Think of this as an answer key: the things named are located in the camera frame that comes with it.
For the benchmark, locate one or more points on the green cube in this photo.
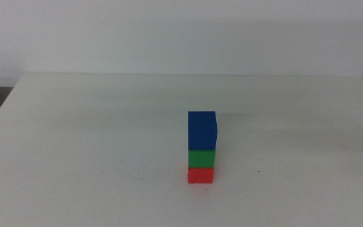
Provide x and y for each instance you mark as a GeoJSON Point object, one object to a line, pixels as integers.
{"type": "Point", "coordinates": [201, 159]}

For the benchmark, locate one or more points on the red cube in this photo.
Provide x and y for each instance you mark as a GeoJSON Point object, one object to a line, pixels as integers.
{"type": "Point", "coordinates": [200, 176]}

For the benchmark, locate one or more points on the blue cube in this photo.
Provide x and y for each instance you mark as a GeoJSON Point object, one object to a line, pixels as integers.
{"type": "Point", "coordinates": [202, 130]}

